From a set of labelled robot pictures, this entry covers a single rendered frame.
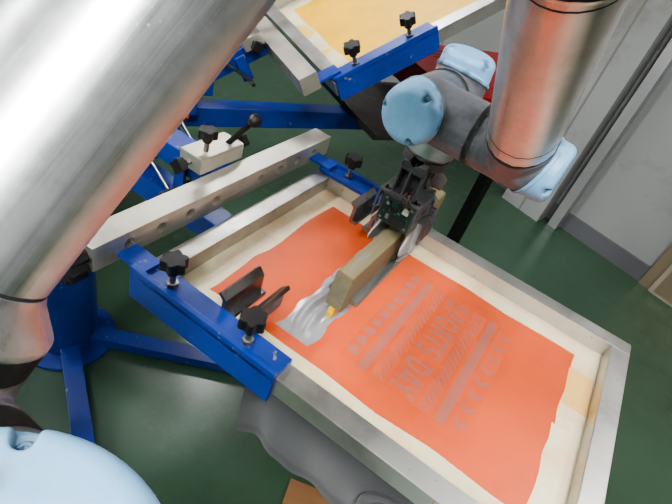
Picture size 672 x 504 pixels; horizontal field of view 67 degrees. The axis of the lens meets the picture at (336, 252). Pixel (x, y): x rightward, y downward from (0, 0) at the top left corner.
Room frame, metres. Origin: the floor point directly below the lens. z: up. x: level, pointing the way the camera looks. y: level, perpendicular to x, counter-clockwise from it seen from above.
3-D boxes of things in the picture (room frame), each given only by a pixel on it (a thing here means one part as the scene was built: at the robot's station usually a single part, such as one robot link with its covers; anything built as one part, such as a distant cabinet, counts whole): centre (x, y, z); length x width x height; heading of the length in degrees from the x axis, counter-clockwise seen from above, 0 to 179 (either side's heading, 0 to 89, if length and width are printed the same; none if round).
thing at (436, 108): (0.61, -0.06, 1.39); 0.11 x 0.11 x 0.08; 67
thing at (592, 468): (0.70, -0.17, 0.97); 0.79 x 0.58 x 0.04; 69
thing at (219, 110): (1.50, 0.30, 0.91); 1.34 x 0.41 x 0.08; 129
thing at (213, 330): (0.53, 0.16, 0.98); 0.30 x 0.05 x 0.07; 69
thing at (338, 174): (1.05, -0.04, 0.98); 0.30 x 0.05 x 0.07; 69
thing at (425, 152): (0.71, -0.08, 1.31); 0.08 x 0.08 x 0.05
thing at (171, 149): (0.90, 0.36, 1.02); 0.17 x 0.06 x 0.05; 69
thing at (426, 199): (0.71, -0.08, 1.23); 0.09 x 0.08 x 0.12; 159
